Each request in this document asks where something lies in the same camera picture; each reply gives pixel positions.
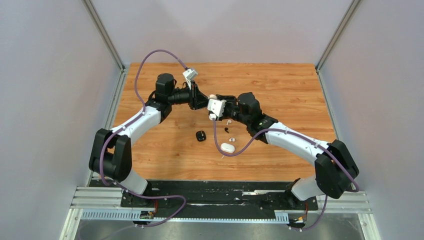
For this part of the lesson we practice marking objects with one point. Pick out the black glossy charging case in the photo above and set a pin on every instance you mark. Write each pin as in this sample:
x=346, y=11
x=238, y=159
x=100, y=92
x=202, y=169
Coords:
x=200, y=136

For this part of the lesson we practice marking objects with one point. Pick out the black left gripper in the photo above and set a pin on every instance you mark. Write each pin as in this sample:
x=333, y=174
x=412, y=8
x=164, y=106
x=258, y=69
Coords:
x=197, y=99

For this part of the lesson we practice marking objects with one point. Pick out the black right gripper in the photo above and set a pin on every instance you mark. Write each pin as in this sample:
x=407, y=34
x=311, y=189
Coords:
x=229, y=100

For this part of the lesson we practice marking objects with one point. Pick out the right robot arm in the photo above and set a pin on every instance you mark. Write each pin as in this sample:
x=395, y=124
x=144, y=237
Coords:
x=335, y=170

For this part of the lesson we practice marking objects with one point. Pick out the aluminium frame rail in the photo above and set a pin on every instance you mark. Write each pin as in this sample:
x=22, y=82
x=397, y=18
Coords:
x=112, y=203

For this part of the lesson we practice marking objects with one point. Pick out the white oval charging case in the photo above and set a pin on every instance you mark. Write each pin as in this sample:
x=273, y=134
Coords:
x=227, y=148

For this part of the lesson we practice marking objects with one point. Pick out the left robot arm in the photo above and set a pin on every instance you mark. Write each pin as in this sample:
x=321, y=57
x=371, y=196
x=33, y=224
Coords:
x=111, y=152

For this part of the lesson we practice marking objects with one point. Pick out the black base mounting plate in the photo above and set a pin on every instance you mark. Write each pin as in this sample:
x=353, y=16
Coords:
x=230, y=199

